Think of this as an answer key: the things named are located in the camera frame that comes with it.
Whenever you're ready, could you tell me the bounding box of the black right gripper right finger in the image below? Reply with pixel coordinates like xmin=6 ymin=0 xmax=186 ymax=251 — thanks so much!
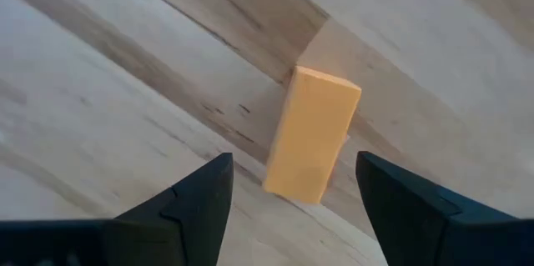
xmin=355 ymin=151 xmax=534 ymax=266

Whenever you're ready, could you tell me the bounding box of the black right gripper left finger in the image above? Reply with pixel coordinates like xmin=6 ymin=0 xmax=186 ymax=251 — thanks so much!
xmin=0 ymin=152 xmax=234 ymax=266

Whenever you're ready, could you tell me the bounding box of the long orange block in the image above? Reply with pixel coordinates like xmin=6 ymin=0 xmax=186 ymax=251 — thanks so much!
xmin=261 ymin=64 xmax=363 ymax=205

